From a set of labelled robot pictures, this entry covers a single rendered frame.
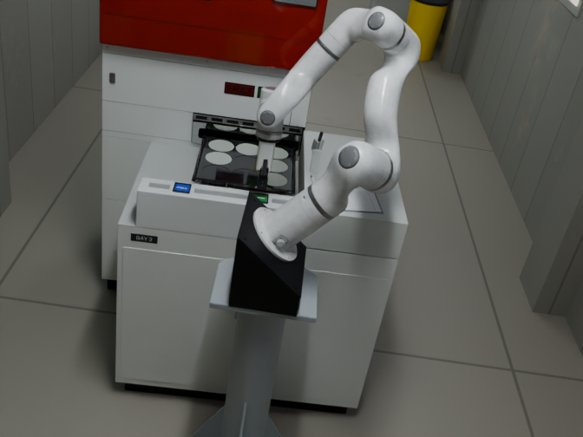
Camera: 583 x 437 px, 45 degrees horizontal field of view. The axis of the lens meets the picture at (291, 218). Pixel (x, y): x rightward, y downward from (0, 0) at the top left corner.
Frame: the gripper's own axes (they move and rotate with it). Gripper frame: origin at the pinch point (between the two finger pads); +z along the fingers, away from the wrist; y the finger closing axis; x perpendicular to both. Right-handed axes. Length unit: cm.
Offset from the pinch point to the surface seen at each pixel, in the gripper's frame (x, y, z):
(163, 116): -42, -58, -4
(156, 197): -33.7, 3.3, 8.2
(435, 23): 150, -464, -29
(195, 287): -18.6, -3.6, 42.5
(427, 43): 147, -468, -10
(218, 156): -17.4, -39.2, 4.0
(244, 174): -6.6, -28.0, 6.5
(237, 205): -7.3, 3.3, 7.7
